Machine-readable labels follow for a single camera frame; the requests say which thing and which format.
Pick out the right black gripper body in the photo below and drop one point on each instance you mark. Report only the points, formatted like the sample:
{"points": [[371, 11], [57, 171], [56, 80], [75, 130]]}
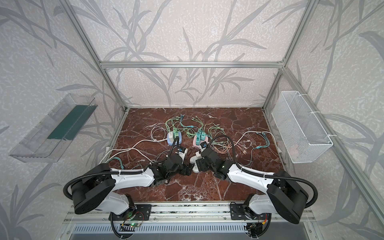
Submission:
{"points": [[201, 163]]}

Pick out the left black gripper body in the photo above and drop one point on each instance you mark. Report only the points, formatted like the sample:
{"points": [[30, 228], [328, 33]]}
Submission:
{"points": [[186, 167]]}

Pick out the white power strip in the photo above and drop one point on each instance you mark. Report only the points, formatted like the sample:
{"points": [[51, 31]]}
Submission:
{"points": [[193, 161]]}

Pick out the white charger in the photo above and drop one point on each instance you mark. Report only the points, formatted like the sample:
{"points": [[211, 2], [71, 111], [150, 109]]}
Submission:
{"points": [[170, 136]]}

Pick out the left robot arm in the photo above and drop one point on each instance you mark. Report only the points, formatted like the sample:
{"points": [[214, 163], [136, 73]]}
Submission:
{"points": [[96, 190]]}

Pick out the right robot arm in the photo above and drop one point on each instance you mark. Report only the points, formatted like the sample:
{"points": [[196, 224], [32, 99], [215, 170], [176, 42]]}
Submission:
{"points": [[283, 194]]}

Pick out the blue power strip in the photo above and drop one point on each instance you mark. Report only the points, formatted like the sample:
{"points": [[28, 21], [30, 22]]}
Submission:
{"points": [[171, 143]]}

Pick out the pink power strip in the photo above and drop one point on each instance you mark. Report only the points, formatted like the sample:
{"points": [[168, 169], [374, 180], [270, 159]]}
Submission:
{"points": [[197, 143]]}

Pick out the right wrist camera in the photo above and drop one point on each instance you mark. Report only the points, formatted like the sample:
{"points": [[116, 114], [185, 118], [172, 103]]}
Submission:
{"points": [[203, 145]]}

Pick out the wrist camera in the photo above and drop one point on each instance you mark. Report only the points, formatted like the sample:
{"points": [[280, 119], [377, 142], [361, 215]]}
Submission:
{"points": [[203, 145], [181, 150]]}

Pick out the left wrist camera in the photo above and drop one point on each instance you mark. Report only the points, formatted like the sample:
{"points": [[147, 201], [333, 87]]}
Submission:
{"points": [[181, 150]]}

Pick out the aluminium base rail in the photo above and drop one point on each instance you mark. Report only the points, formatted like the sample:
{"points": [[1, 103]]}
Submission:
{"points": [[182, 212]]}

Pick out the white wire mesh basket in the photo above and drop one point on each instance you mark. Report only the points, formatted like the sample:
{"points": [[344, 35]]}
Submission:
{"points": [[303, 135]]}

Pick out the clear plastic wall tray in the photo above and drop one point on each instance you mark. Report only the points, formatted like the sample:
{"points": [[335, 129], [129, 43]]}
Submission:
{"points": [[47, 142]]}

